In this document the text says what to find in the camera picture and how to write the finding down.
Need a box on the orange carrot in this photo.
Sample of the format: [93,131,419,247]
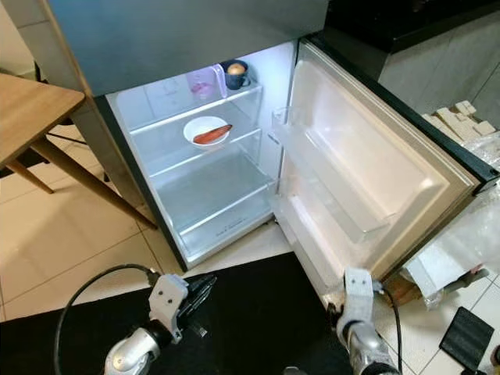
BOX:
[192,123,234,145]

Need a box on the wooden block stack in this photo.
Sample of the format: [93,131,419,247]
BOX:
[422,100,497,138]

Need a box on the large clear plastic bag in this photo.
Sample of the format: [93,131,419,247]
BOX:
[402,133,500,309]

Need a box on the silver freezer door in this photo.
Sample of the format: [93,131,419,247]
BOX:
[47,0,329,98]

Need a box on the black foot pedal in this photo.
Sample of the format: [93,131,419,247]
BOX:
[439,307,495,372]

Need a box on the black floor mat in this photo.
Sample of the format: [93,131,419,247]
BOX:
[0,252,352,375]

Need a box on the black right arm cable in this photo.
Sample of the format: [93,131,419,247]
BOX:
[375,285,403,368]

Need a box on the clear purple measuring cup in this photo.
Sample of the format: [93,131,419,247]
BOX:
[187,66,227,98]

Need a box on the glass fridge shelf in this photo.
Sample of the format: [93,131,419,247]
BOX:
[156,184,274,235]
[133,129,263,177]
[125,82,263,130]

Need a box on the grey cabinet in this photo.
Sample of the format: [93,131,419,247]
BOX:
[379,16,500,134]

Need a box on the silver fridge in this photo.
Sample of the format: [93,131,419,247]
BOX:
[39,0,329,270]

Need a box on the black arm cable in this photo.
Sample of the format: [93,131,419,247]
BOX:
[55,264,161,375]
[375,285,403,368]

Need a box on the white bowl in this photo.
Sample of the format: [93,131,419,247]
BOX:
[184,116,231,149]

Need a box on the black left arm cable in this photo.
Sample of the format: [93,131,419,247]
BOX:
[55,264,161,375]

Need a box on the black countertop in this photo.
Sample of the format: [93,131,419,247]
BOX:
[324,0,500,55]

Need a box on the clear fridge door bin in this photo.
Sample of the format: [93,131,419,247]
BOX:
[270,180,368,298]
[272,105,395,243]

